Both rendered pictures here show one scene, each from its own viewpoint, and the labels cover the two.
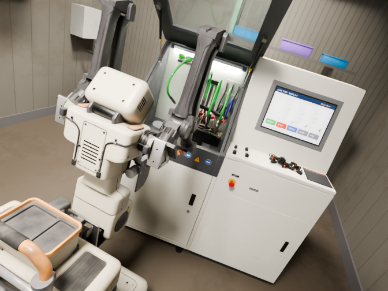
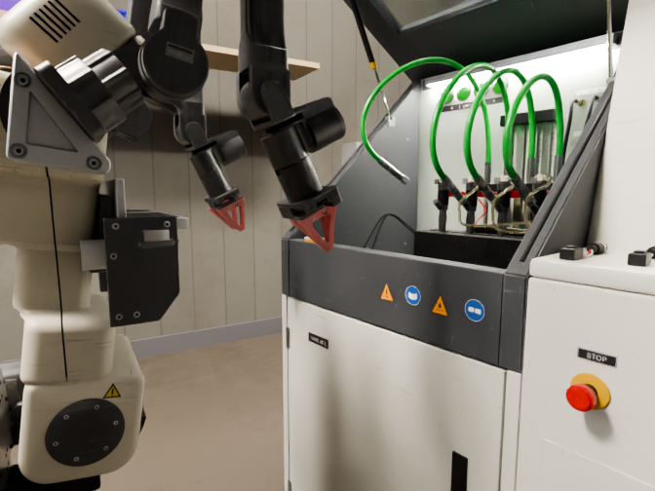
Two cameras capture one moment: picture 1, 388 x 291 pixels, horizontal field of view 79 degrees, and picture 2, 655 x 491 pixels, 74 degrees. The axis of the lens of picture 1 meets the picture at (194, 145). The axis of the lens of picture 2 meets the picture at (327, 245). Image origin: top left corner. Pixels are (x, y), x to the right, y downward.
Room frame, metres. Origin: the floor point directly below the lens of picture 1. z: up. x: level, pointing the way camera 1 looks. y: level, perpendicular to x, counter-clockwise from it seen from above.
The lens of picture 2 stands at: (0.64, -0.47, 1.09)
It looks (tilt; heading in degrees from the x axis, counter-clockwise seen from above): 7 degrees down; 46
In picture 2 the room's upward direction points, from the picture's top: straight up
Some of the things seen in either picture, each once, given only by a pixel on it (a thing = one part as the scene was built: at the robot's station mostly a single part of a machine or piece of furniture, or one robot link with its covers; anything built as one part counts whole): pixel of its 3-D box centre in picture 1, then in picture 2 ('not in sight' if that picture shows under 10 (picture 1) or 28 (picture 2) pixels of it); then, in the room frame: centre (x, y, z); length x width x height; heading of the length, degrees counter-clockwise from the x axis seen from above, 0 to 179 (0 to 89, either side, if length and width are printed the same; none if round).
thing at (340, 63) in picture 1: (333, 61); not in sight; (3.01, -1.22, 1.69); 0.28 x 0.19 x 0.09; 77
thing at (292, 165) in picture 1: (286, 162); not in sight; (1.41, -0.60, 1.01); 0.23 x 0.11 x 0.06; 85
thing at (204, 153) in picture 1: (171, 148); (375, 286); (1.38, 0.14, 0.87); 0.62 x 0.04 x 0.16; 85
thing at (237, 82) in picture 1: (228, 96); (594, 139); (1.86, -0.14, 1.20); 0.13 x 0.03 x 0.31; 85
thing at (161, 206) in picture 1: (156, 198); (366, 465); (1.36, 0.14, 0.44); 0.65 x 0.02 x 0.68; 85
